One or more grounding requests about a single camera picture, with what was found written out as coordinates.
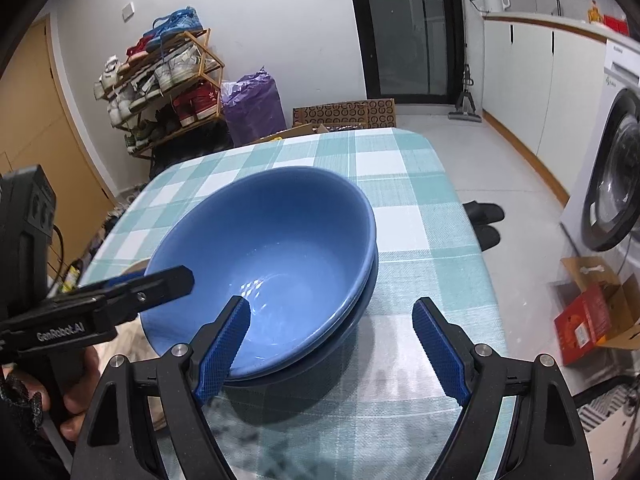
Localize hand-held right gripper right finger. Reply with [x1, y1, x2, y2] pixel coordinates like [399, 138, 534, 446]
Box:
[412, 297, 593, 480]

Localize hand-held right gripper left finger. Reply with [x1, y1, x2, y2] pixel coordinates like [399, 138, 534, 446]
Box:
[75, 296, 251, 480]

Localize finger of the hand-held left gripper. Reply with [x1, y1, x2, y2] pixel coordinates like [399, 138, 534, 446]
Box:
[104, 270, 149, 287]
[75, 266, 196, 328]

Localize blue bowl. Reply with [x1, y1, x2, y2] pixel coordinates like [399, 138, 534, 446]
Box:
[222, 280, 373, 388]
[220, 245, 380, 381]
[142, 167, 377, 367]

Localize person's left forearm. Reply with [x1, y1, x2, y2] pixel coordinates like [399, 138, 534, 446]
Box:
[0, 362, 71, 480]

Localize person's left hand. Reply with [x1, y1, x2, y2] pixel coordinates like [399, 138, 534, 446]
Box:
[59, 346, 103, 443]

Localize scattered pile of shoes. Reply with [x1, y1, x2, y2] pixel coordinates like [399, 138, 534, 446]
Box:
[90, 187, 143, 256]

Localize black slipper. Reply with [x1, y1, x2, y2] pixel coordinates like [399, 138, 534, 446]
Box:
[462, 201, 506, 226]
[475, 225, 502, 251]

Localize teal checked tablecloth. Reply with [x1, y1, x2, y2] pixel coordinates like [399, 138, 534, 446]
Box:
[80, 127, 516, 480]

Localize red printed carton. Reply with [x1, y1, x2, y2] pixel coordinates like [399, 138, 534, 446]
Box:
[554, 282, 613, 366]

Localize yellow wooden door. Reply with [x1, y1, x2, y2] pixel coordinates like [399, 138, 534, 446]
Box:
[0, 15, 118, 211]

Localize black and white rug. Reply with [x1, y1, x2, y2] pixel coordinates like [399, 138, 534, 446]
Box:
[572, 390, 640, 436]

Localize open cardboard box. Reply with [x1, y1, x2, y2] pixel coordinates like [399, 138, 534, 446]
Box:
[560, 255, 640, 348]

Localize flat cardboard box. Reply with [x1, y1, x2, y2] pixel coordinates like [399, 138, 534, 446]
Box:
[245, 125, 331, 148]

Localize purple bag bin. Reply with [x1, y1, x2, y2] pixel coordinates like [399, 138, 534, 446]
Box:
[220, 67, 287, 148]

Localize shoe rack with shoes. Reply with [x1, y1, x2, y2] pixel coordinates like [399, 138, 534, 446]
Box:
[94, 6, 223, 156]

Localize wooden shoe rack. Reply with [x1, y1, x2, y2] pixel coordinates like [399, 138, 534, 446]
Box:
[95, 27, 226, 161]

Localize grey stick mop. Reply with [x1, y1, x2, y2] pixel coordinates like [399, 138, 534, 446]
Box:
[447, 0, 483, 122]

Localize patterned doormat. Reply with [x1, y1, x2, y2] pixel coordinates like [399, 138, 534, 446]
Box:
[292, 99, 398, 128]

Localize white washing machine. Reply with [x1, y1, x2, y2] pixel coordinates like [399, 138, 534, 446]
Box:
[560, 40, 640, 253]

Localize white kitchen base cabinets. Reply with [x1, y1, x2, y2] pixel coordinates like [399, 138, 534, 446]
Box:
[482, 10, 608, 206]

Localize black framed glass door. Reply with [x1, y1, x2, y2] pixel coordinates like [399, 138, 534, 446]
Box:
[345, 0, 466, 103]

